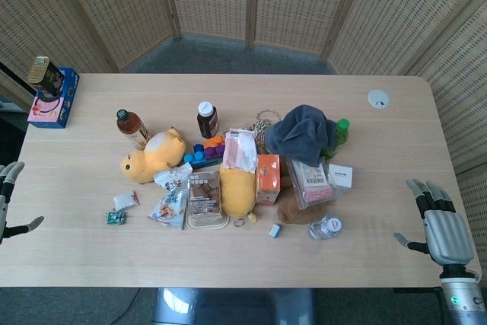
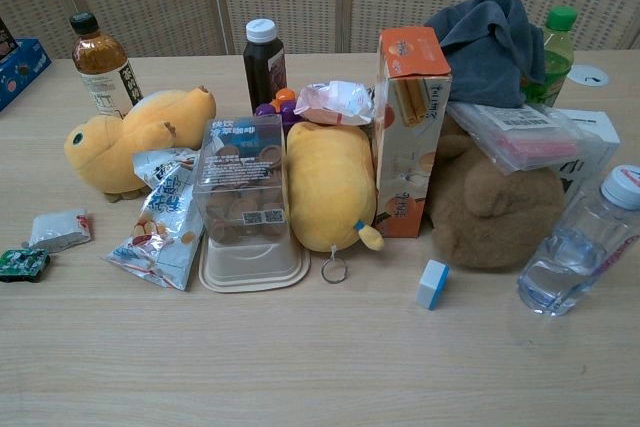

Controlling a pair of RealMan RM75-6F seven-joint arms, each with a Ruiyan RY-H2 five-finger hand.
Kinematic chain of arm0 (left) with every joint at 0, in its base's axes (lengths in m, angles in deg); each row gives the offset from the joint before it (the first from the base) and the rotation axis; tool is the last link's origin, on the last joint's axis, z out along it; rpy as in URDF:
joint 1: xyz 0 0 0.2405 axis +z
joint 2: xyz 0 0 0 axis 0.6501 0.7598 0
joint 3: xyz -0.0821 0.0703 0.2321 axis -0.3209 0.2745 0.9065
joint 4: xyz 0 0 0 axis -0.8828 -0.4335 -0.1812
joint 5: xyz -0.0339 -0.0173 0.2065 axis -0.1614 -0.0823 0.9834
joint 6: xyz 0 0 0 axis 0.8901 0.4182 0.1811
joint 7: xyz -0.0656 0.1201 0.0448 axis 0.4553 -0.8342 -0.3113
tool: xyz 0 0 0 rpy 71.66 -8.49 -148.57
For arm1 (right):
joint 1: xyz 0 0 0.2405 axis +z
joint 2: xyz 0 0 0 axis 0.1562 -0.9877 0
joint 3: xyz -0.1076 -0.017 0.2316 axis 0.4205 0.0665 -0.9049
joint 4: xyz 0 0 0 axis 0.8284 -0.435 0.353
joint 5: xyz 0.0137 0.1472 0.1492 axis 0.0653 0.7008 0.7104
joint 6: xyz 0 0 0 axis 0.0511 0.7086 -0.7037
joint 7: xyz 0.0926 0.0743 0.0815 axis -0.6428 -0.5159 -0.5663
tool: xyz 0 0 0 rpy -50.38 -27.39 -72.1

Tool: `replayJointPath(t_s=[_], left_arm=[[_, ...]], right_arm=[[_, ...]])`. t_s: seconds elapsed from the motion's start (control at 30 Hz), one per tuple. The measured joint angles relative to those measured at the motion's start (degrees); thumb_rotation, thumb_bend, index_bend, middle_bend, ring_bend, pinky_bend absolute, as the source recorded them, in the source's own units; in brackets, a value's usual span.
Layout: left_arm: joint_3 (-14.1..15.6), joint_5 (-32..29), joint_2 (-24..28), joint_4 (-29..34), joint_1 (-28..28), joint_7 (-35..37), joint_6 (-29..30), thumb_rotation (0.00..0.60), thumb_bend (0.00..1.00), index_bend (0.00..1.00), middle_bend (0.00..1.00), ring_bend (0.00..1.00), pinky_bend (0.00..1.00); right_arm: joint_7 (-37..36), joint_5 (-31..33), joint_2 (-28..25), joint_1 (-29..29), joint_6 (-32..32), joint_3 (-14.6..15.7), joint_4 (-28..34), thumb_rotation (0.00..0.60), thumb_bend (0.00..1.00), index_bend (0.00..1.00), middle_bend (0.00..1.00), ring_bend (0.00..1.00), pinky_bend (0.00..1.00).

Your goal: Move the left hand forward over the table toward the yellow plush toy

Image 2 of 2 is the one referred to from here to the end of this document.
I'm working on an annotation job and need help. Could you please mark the yellow plush mango toy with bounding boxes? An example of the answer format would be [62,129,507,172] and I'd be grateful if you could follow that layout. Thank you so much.
[284,120,386,253]

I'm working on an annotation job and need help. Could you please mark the clear coffee capsule box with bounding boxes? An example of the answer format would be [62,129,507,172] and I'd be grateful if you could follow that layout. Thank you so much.
[192,114,289,247]

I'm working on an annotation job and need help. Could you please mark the white pink snack packet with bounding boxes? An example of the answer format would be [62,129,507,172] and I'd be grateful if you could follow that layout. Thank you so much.
[293,79,377,127]

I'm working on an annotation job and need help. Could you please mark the purple orange plastic toy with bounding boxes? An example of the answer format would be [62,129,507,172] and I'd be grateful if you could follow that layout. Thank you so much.
[254,88,300,128]

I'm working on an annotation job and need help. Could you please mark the orange wafer roll box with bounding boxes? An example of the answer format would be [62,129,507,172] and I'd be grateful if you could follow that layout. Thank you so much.
[373,26,454,240]

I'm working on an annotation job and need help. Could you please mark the beige plastic lid tray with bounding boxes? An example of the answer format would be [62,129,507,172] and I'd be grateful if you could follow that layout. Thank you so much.
[198,233,312,294]

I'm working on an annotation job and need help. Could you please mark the dark juice bottle white cap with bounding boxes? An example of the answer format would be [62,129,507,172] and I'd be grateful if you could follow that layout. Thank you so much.
[243,18,288,116]

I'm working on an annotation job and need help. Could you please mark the white blue eraser block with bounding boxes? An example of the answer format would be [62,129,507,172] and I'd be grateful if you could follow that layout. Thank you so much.
[415,259,451,310]

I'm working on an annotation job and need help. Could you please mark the white blue snack bag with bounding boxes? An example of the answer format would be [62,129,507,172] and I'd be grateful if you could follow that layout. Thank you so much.
[102,147,207,292]

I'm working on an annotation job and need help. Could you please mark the brown plush bear toy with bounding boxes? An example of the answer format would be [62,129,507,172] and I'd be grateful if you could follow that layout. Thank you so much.
[425,114,566,270]

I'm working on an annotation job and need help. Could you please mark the yellow plush duck toy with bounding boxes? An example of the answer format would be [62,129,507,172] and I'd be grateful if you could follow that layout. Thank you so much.
[63,85,218,203]

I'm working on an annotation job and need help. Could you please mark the clear zip bag pink contents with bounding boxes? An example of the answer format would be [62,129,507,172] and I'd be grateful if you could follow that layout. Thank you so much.
[446,101,601,177]

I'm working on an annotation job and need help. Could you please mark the grey blue towel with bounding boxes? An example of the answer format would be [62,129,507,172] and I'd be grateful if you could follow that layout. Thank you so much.
[424,0,547,109]

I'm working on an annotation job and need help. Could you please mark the brown tea bottle black cap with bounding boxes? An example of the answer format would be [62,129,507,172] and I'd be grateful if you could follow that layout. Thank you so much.
[69,12,144,120]

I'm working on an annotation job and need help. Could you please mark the clear water bottle white cap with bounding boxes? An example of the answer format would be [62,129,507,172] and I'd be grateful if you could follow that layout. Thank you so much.
[516,165,640,318]

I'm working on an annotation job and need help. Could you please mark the green soda bottle green cap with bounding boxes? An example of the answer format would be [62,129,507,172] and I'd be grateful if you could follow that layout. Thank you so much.
[518,6,579,108]

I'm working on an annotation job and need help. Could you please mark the small white tissue packet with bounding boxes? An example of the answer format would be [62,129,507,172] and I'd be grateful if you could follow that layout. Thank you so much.
[28,208,94,251]

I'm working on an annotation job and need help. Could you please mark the white cardboard box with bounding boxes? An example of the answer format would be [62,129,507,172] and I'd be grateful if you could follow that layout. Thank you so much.
[555,108,622,203]

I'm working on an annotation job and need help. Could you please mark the blue cardboard box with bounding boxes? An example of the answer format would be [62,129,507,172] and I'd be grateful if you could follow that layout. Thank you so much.
[0,37,53,114]

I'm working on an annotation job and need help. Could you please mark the metal key ring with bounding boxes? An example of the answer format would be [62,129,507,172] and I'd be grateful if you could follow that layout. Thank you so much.
[320,245,344,284]

